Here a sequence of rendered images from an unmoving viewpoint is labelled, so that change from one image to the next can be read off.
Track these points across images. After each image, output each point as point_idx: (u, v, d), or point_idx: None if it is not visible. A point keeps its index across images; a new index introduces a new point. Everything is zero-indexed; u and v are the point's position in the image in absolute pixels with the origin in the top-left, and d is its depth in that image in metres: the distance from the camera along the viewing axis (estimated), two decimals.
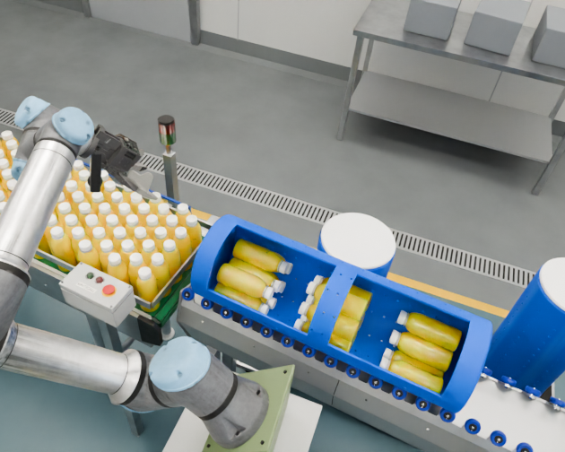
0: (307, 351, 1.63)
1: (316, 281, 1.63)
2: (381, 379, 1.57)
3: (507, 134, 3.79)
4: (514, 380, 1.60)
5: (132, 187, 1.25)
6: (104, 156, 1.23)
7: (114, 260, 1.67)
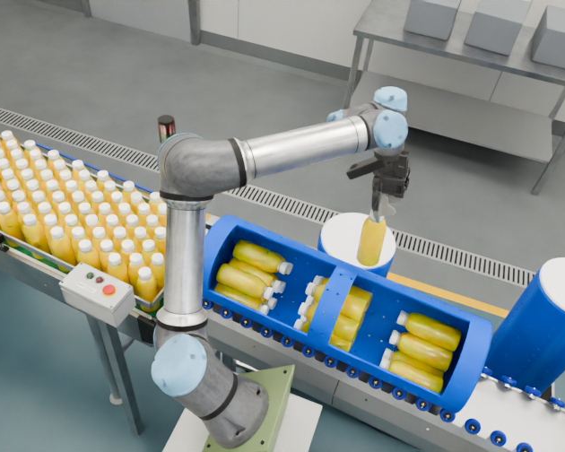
0: (307, 351, 1.63)
1: (316, 281, 1.63)
2: (381, 379, 1.57)
3: (507, 134, 3.79)
4: (514, 380, 1.60)
5: (374, 207, 1.35)
6: (385, 169, 1.30)
7: (114, 260, 1.67)
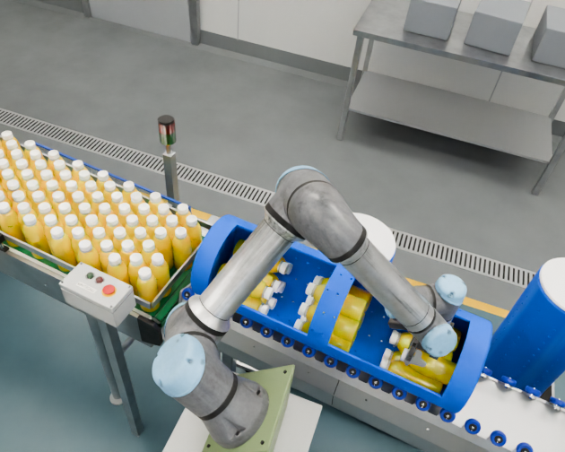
0: (307, 351, 1.63)
1: (316, 281, 1.63)
2: (381, 379, 1.57)
3: (507, 134, 3.79)
4: (514, 380, 1.60)
5: (407, 358, 1.44)
6: None
7: (114, 260, 1.67)
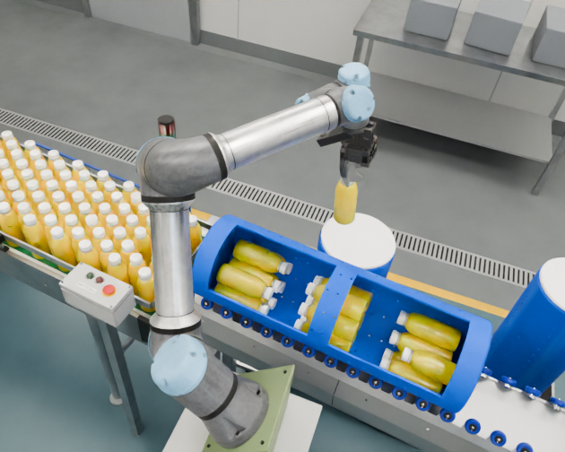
0: (307, 351, 1.63)
1: (316, 281, 1.63)
2: (381, 379, 1.57)
3: (507, 134, 3.79)
4: (514, 380, 1.60)
5: (342, 174, 1.42)
6: (352, 140, 1.35)
7: (114, 260, 1.67)
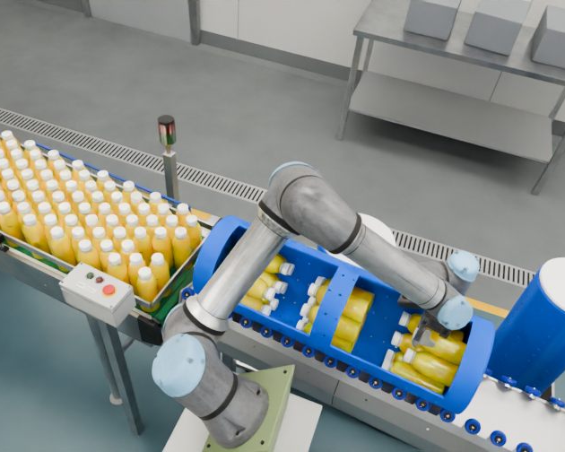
0: (307, 350, 1.63)
1: (317, 282, 1.63)
2: (382, 381, 1.57)
3: (507, 134, 3.79)
4: (514, 380, 1.60)
5: (416, 338, 1.43)
6: None
7: (114, 260, 1.67)
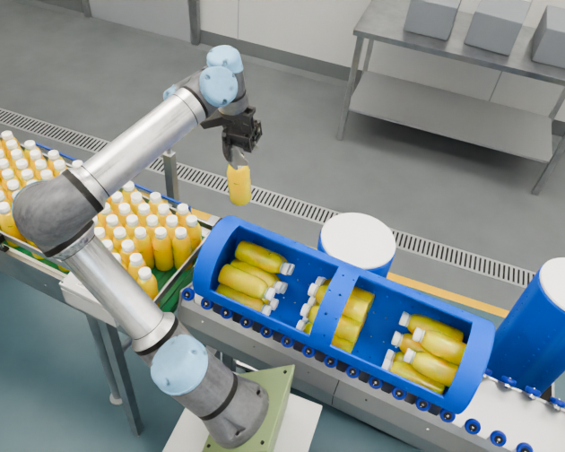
0: (307, 350, 1.63)
1: (317, 282, 1.63)
2: (382, 381, 1.57)
3: (507, 134, 3.79)
4: (514, 380, 1.60)
5: (227, 158, 1.36)
6: (232, 125, 1.29)
7: None
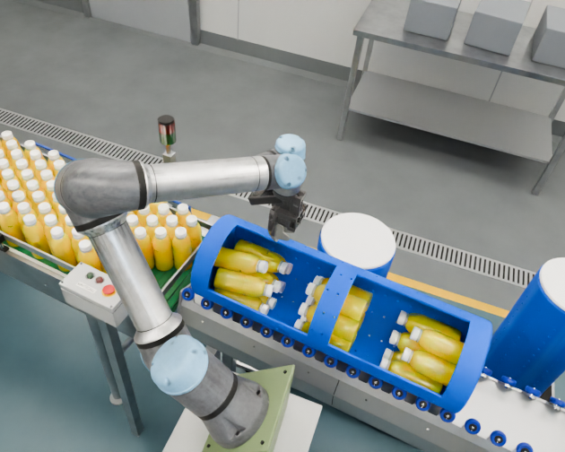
0: (307, 351, 1.63)
1: (316, 281, 1.63)
2: (381, 379, 1.57)
3: (507, 134, 3.79)
4: (514, 380, 1.60)
5: (270, 233, 1.46)
6: (282, 204, 1.39)
7: None
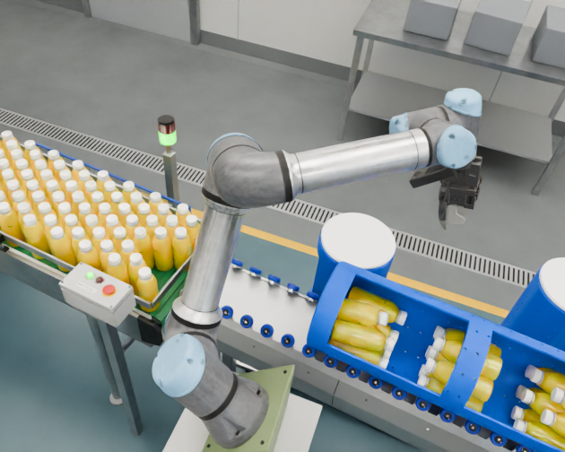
0: (308, 352, 1.63)
1: (439, 334, 1.53)
2: None
3: (507, 134, 3.79)
4: None
5: (441, 217, 1.25)
6: (454, 178, 1.19)
7: (114, 260, 1.67)
